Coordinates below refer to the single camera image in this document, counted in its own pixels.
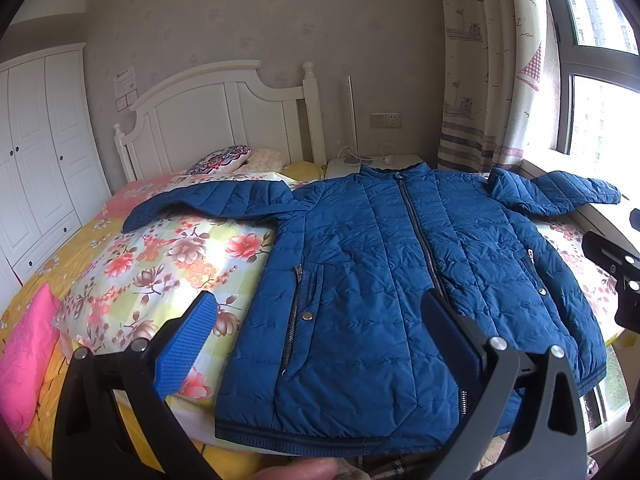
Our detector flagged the dark window frame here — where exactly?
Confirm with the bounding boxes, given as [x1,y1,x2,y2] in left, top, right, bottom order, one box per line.
[549,0,639,160]

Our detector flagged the colourful patterned pillow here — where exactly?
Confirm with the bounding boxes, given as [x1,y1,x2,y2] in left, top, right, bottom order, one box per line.
[186,144,252,174]

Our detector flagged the paper notice on wall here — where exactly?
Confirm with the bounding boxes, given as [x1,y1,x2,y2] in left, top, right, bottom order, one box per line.
[113,65,138,113]

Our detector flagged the wall power socket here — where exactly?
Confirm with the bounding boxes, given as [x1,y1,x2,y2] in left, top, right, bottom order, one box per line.
[369,112,402,129]

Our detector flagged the white wardrobe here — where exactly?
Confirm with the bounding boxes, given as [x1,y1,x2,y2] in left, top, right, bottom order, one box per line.
[0,44,111,307]

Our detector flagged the blue quilted puffer jacket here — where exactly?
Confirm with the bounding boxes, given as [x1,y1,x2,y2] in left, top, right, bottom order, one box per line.
[124,164,620,456]

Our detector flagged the white wooden headboard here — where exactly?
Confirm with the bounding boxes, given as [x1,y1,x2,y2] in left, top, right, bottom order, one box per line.
[114,60,328,182]

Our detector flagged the patterned window curtain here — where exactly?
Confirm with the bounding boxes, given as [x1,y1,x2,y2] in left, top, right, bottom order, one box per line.
[437,0,561,172]

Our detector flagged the person's hand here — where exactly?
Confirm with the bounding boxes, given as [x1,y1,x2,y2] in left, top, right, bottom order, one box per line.
[247,458,340,480]

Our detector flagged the white charging cable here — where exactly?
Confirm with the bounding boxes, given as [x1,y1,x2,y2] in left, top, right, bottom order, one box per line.
[335,142,399,167]

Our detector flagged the floral bed quilt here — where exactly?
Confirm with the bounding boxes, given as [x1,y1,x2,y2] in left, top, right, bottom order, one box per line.
[52,171,618,411]

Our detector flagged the white bedside table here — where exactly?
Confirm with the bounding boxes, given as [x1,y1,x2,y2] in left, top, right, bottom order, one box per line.
[324,154,423,179]

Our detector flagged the pink pillow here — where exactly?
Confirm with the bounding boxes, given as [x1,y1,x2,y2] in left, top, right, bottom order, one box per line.
[1,283,60,434]

